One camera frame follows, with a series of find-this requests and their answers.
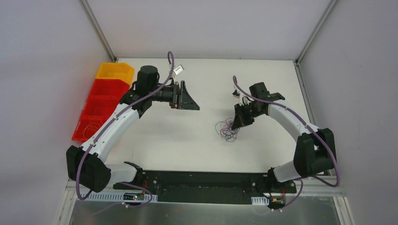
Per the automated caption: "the blue wire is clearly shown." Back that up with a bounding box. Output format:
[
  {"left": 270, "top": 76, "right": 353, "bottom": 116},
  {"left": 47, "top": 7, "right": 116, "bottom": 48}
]
[{"left": 215, "top": 119, "right": 240, "bottom": 143}]

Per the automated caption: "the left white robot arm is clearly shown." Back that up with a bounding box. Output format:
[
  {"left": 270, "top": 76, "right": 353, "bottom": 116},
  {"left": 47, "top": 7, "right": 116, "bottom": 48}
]
[{"left": 66, "top": 65, "right": 200, "bottom": 193}]

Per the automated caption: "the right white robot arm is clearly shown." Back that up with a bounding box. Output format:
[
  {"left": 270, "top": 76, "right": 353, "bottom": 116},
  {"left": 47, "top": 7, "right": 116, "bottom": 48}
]
[{"left": 231, "top": 81, "right": 337, "bottom": 192}]

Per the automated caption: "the yellow plastic bin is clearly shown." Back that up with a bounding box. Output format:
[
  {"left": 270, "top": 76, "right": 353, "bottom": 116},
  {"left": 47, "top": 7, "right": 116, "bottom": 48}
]
[{"left": 95, "top": 62, "right": 135, "bottom": 85}]

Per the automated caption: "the red plastic bin far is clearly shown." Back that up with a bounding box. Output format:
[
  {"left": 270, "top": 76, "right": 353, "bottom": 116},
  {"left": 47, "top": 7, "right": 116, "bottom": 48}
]
[{"left": 89, "top": 79, "right": 130, "bottom": 99}]

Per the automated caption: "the red plastic bin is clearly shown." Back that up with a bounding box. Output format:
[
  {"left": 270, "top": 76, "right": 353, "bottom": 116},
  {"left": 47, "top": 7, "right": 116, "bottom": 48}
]
[
  {"left": 71, "top": 116, "right": 107, "bottom": 143},
  {"left": 81, "top": 96, "right": 119, "bottom": 119},
  {"left": 89, "top": 79, "right": 130, "bottom": 99}
]

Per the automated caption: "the red plastic bin middle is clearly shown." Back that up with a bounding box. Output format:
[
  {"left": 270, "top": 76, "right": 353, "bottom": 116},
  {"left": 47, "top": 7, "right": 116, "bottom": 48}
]
[{"left": 81, "top": 96, "right": 119, "bottom": 119}]

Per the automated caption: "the red plastic bin near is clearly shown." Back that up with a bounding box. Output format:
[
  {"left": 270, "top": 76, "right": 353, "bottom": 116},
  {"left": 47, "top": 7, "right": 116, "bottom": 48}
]
[{"left": 71, "top": 116, "right": 107, "bottom": 143}]

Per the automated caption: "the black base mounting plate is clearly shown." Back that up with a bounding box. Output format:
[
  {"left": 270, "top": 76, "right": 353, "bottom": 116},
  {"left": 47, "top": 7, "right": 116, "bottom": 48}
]
[{"left": 131, "top": 170, "right": 297, "bottom": 204}]

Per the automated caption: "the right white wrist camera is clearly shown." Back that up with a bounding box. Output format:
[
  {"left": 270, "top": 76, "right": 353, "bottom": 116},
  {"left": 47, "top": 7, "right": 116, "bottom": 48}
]
[{"left": 232, "top": 90, "right": 240, "bottom": 98}]

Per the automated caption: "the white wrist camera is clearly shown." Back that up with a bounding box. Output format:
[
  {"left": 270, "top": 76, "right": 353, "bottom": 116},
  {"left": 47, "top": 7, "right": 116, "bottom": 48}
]
[
  {"left": 232, "top": 90, "right": 240, "bottom": 98},
  {"left": 173, "top": 64, "right": 184, "bottom": 76}
]

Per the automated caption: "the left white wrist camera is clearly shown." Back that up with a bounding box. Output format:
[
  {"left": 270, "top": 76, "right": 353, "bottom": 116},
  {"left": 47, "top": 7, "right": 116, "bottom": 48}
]
[{"left": 173, "top": 64, "right": 184, "bottom": 76}]

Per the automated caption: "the right slotted cable duct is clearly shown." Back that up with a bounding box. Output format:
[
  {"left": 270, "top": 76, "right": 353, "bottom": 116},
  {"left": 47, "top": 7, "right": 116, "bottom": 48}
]
[{"left": 251, "top": 196, "right": 269, "bottom": 206}]

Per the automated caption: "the slotted cable duct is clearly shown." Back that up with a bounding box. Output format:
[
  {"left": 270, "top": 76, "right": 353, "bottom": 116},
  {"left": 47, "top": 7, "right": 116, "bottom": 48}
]
[
  {"left": 86, "top": 191, "right": 158, "bottom": 203},
  {"left": 251, "top": 196, "right": 269, "bottom": 206}
]

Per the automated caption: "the aluminium frame rail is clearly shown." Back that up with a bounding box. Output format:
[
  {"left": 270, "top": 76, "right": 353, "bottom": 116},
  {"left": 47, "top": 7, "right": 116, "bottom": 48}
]
[{"left": 65, "top": 170, "right": 346, "bottom": 197}]

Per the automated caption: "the left slotted cable duct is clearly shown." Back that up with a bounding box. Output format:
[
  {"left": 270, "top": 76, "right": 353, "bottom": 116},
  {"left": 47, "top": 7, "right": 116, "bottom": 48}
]
[{"left": 86, "top": 191, "right": 158, "bottom": 203}]

